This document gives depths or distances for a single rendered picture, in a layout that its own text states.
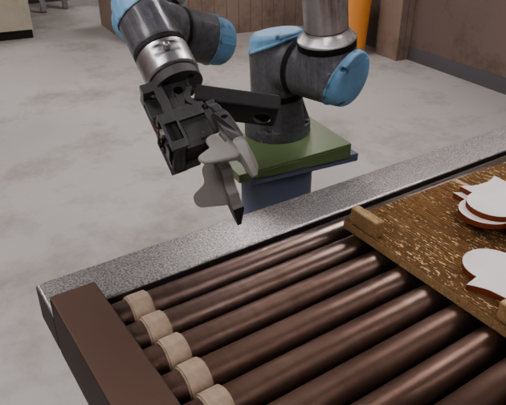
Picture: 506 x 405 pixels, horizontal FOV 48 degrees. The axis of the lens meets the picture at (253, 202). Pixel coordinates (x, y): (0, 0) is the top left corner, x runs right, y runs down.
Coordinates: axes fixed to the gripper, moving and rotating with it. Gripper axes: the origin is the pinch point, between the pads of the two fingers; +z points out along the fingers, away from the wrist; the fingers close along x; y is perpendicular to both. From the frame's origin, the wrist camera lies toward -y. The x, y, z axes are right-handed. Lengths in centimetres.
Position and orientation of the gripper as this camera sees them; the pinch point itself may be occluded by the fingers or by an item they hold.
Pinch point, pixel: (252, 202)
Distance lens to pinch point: 70.7
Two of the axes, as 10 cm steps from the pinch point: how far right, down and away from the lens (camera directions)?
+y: -8.9, 3.5, -2.9
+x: 1.4, -3.9, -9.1
